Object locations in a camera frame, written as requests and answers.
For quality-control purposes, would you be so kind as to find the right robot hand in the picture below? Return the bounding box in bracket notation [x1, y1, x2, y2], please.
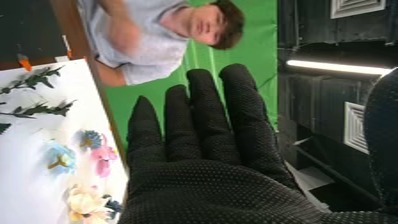
[117, 63, 398, 224]

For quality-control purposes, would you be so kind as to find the person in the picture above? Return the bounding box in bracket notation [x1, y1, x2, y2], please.
[76, 0, 247, 86]

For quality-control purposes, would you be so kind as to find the dark mat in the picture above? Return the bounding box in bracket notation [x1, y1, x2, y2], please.
[0, 0, 67, 63]

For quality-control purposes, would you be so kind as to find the white flower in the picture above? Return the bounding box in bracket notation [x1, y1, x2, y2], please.
[64, 184, 112, 224]

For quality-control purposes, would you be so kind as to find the white air vent grille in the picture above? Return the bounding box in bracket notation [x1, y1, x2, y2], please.
[328, 0, 387, 20]
[343, 101, 373, 155]

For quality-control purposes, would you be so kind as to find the white sheet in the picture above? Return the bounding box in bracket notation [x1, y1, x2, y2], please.
[0, 58, 131, 224]

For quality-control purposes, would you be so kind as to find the green sprig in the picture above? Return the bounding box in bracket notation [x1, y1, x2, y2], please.
[0, 122, 14, 135]
[0, 65, 67, 96]

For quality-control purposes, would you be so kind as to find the white strip light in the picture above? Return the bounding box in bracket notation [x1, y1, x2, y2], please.
[286, 59, 394, 76]

